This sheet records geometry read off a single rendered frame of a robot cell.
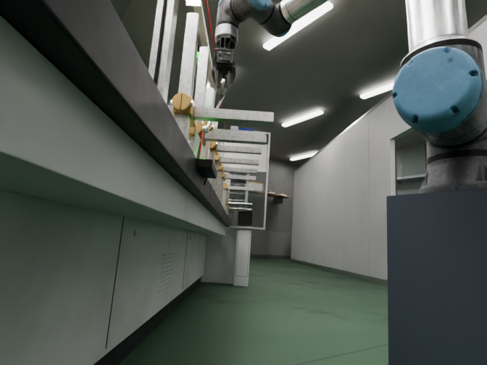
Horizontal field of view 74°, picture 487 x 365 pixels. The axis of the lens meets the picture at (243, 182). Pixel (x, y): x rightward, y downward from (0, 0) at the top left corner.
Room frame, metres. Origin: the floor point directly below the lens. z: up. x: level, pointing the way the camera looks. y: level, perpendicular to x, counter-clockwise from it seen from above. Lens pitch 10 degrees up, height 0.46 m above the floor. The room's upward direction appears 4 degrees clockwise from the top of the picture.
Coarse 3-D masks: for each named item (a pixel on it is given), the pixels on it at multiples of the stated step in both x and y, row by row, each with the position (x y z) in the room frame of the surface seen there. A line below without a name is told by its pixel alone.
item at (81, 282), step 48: (0, 192) 0.52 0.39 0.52; (0, 240) 0.54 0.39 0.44; (48, 240) 0.67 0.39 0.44; (96, 240) 0.89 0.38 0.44; (144, 240) 1.32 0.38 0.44; (192, 240) 2.58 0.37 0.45; (0, 288) 0.56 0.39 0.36; (48, 288) 0.70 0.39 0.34; (96, 288) 0.94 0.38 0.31; (144, 288) 1.41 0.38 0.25; (192, 288) 3.00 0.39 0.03; (0, 336) 0.58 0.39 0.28; (48, 336) 0.73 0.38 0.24; (96, 336) 0.98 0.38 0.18; (144, 336) 1.59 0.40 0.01
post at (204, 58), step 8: (200, 48) 1.10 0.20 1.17; (208, 48) 1.10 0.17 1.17; (200, 56) 1.10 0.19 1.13; (208, 56) 1.11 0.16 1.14; (200, 64) 1.10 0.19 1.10; (208, 64) 1.13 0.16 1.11; (200, 72) 1.10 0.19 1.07; (200, 80) 1.10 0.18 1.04; (200, 88) 1.10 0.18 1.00; (200, 96) 1.10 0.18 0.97; (200, 104) 1.10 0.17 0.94; (192, 144) 1.10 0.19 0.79
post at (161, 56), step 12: (168, 0) 0.59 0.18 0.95; (156, 12) 0.59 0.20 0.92; (168, 12) 0.59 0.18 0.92; (156, 24) 0.59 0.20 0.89; (168, 24) 0.59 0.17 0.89; (156, 36) 0.59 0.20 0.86; (168, 36) 0.59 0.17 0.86; (156, 48) 0.59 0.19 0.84; (168, 48) 0.59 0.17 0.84; (156, 60) 0.59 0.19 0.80; (168, 60) 0.60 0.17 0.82; (156, 72) 0.59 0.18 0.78; (168, 72) 0.61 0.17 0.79; (156, 84) 0.59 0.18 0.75; (168, 84) 0.62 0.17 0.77
